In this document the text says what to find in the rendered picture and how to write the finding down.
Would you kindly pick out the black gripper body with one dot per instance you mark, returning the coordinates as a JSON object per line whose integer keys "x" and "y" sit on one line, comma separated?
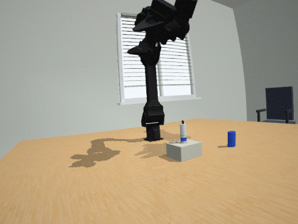
{"x": 170, "y": 32}

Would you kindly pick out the white marker with blue band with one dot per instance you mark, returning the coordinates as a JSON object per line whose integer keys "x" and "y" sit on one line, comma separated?
{"x": 183, "y": 131}

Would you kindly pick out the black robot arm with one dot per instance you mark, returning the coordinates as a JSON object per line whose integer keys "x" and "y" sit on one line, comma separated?
{"x": 153, "y": 110}

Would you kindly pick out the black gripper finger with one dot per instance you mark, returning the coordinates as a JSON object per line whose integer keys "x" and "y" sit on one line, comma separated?
{"x": 153, "y": 20}
{"x": 142, "y": 50}

